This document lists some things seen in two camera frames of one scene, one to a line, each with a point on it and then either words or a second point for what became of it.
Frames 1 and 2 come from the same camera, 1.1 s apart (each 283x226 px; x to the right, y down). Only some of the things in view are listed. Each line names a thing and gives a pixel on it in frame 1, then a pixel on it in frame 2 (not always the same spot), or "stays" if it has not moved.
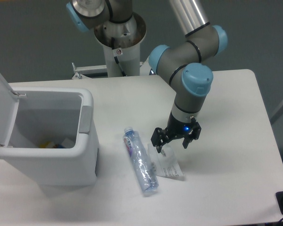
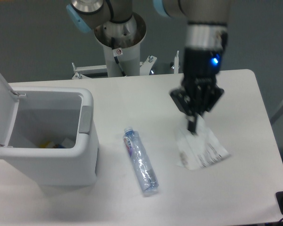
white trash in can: (67, 143) stays
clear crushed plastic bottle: (134, 145) stays
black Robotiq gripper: (161, 137) → (201, 66)
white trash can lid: (4, 104) stays
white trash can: (58, 140) stays
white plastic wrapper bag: (165, 162) → (199, 151)
